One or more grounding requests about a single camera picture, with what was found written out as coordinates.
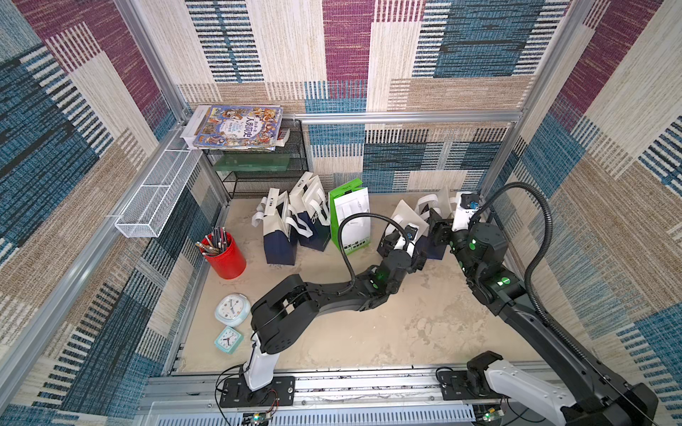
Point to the square mint alarm clock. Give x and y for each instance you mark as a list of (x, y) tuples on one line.
[(228, 340)]

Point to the green tray on shelf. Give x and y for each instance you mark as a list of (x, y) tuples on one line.
[(252, 162)]

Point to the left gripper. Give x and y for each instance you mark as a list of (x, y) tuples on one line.
[(388, 248)]

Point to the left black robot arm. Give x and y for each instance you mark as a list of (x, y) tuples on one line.
[(281, 316)]

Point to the colourful picture book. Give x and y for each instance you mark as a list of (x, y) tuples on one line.
[(236, 128)]

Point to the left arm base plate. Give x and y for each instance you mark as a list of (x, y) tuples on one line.
[(233, 392)]

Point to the round mint alarm clock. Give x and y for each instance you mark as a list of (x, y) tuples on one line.
[(233, 310)]

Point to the red plastic cup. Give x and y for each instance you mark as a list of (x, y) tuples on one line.
[(229, 265)]

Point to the pencils in red cup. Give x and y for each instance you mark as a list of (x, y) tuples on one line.
[(215, 243)]

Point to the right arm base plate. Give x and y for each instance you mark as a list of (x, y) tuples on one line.
[(469, 384)]

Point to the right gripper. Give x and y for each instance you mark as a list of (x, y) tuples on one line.
[(440, 234)]

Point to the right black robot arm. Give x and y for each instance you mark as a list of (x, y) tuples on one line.
[(591, 393)]

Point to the navy white takeout bag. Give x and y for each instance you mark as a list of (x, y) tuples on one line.
[(281, 228), (405, 221), (309, 212), (438, 210)]

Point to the white wire basket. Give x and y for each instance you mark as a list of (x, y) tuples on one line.
[(147, 213)]

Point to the black wire mesh shelf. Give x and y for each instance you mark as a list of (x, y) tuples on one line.
[(256, 183)]

